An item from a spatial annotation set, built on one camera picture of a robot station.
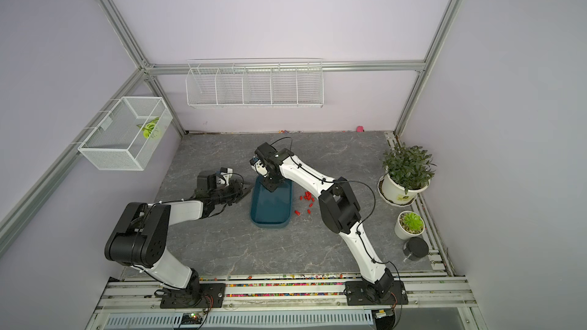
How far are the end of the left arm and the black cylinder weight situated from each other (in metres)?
0.64

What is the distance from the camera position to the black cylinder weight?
2.62 feet

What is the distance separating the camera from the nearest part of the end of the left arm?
775 mm

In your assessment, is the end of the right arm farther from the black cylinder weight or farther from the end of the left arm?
the black cylinder weight

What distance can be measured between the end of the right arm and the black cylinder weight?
20.8 inches

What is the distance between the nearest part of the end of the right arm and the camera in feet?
2.29
